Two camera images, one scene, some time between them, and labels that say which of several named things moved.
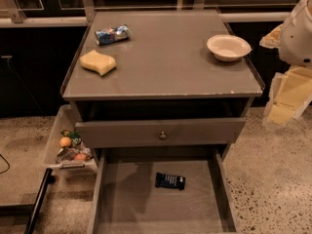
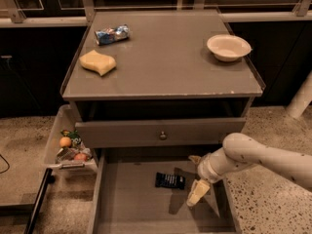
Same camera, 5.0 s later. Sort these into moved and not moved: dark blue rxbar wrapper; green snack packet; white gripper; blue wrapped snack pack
Moved: white gripper
Not moved: dark blue rxbar wrapper; green snack packet; blue wrapped snack pack
